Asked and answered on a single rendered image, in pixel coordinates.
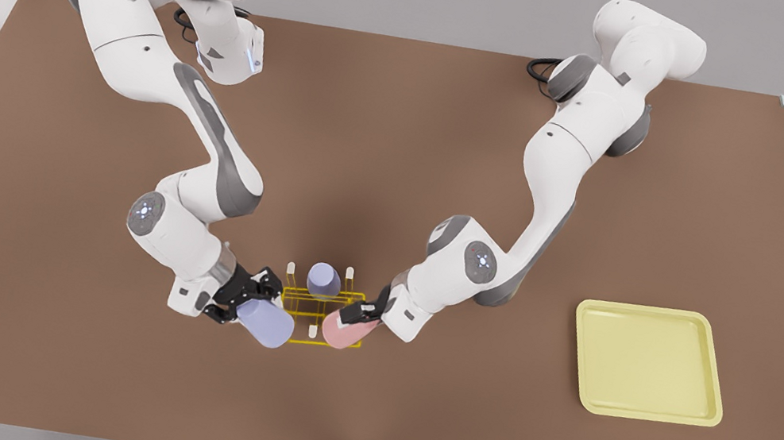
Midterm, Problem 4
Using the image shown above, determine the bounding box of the pink cup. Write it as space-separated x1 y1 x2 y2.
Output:
319 307 376 354

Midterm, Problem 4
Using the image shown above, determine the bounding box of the large lavender cup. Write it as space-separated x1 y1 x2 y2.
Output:
232 294 299 352

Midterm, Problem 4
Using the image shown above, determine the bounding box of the small lavender cup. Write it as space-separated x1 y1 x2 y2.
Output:
303 261 345 303

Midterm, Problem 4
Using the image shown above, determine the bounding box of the yellow square tray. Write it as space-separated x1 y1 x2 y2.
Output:
559 291 740 436

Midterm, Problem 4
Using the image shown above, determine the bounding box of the yellow wire cup rack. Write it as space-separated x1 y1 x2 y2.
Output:
272 256 377 357

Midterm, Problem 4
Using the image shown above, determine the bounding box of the black cable loop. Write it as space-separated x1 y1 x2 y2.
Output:
168 0 256 56
524 52 566 87

